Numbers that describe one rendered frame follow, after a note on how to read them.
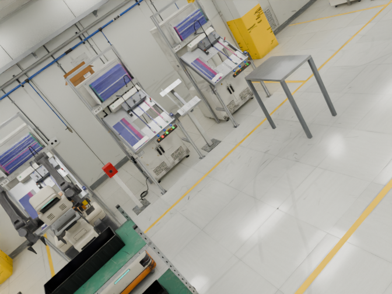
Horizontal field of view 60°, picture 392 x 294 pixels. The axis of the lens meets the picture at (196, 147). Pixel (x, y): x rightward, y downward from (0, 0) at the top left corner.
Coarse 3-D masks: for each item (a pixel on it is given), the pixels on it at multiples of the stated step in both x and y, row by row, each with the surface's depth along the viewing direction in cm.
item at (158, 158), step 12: (156, 144) 484; (168, 144) 492; (180, 144) 501; (144, 156) 478; (156, 156) 487; (168, 156) 495; (180, 156) 505; (156, 168) 490; (168, 168) 498; (156, 180) 493
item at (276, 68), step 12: (276, 60) 398; (288, 60) 379; (300, 60) 361; (312, 60) 361; (252, 72) 411; (264, 72) 389; (276, 72) 370; (288, 72) 353; (252, 84) 414; (288, 96) 359; (324, 96) 381; (264, 108) 429; (300, 120) 372
